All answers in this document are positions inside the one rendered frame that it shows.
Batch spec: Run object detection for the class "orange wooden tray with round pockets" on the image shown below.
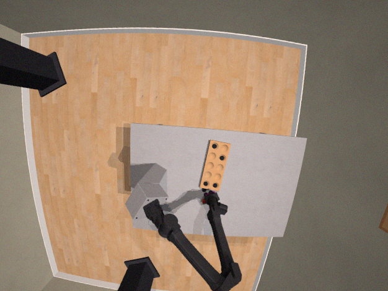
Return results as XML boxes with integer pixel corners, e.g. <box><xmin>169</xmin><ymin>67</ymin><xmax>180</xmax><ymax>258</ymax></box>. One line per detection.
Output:
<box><xmin>200</xmin><ymin>140</ymin><xmax>231</xmax><ymax>191</ymax></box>

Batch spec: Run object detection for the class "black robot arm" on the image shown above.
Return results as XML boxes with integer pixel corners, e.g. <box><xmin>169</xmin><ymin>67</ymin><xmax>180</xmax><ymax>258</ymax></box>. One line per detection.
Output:
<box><xmin>143</xmin><ymin>198</ymin><xmax>242</xmax><ymax>291</ymax></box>

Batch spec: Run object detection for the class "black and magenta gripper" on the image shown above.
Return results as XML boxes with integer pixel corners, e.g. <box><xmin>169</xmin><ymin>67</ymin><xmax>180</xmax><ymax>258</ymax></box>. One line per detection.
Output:
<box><xmin>204</xmin><ymin>191</ymin><xmax>220</xmax><ymax>205</ymax></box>

